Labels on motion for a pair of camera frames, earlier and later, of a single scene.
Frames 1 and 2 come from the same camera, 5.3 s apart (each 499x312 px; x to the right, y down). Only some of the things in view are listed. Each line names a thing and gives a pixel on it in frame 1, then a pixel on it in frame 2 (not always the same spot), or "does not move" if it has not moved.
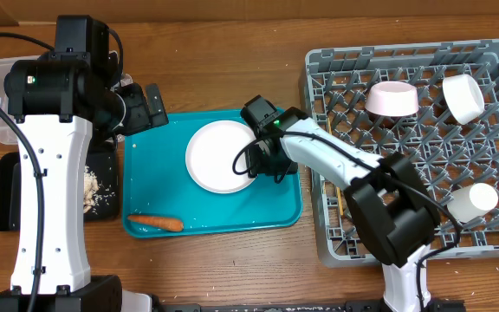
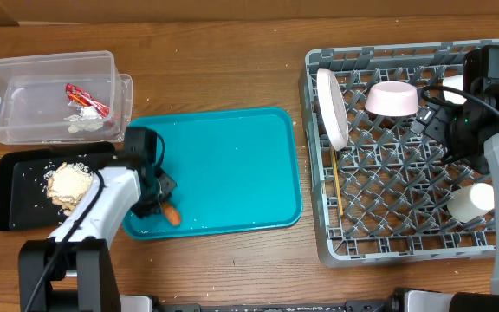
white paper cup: x=465 y=204 does not move
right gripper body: x=262 y=160 → x=445 y=128
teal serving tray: x=157 y=183 does not move
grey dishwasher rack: x=456 y=112 does not move
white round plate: x=210 y=157 → x=333 y=108
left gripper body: x=138 y=114 → x=153 y=196
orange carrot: x=173 y=224 → x=171 y=213
